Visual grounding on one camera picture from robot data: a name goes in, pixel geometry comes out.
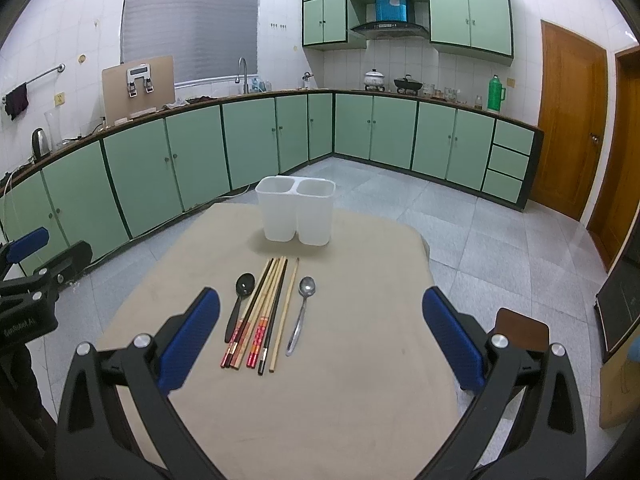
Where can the brown wooden door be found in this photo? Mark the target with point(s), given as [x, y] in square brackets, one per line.
[617, 205]
[572, 116]

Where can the black appliance panel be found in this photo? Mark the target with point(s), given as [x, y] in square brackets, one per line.
[617, 306]

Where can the range hood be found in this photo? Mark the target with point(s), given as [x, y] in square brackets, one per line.
[391, 29]

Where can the grey window blind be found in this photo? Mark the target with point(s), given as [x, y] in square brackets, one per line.
[206, 38]

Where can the electric kettle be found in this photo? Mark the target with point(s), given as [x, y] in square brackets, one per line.
[40, 144]

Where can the cardboard box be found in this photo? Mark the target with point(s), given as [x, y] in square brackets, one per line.
[619, 381]

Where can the plain bamboo chopstick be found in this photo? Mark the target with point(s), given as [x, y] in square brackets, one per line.
[288, 296]

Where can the black chopstick silver band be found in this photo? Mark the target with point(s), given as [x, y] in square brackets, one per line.
[272, 318]

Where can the silver metal spoon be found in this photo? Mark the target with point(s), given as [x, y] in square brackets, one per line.
[306, 288]

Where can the white cooking pot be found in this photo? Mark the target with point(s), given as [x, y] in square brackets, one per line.
[373, 80]

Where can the wall towel rail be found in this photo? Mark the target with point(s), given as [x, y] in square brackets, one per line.
[59, 69]

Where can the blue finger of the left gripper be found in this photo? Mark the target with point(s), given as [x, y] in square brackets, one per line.
[63, 267]
[18, 250]

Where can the silver kitchen faucet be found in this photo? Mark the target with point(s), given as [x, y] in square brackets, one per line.
[242, 77]

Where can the brown wooden chair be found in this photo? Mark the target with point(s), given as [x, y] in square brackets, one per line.
[523, 332]

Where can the dark hanging towel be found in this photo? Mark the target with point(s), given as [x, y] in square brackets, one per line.
[16, 101]

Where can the red orange patterned chopstick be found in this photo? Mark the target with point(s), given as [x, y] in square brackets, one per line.
[260, 319]

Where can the brown cardboard board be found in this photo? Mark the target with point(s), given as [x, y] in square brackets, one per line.
[131, 88]

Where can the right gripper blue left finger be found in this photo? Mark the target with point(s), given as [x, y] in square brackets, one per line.
[94, 439]

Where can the white double utensil holder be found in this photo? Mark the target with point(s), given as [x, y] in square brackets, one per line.
[296, 207]

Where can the green thermos flask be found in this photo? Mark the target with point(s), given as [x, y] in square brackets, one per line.
[496, 94]

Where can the green lower kitchen cabinets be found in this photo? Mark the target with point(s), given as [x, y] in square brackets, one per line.
[117, 185]

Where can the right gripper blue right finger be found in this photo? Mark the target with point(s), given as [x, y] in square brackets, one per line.
[525, 420]

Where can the black plastic spoon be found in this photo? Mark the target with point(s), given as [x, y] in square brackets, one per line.
[244, 287]

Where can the tan bamboo chopstick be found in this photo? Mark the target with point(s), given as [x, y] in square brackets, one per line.
[247, 339]

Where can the red striped bamboo chopstick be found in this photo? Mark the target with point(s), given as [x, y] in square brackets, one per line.
[245, 341]

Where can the black wok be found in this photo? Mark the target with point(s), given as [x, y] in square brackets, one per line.
[407, 85]

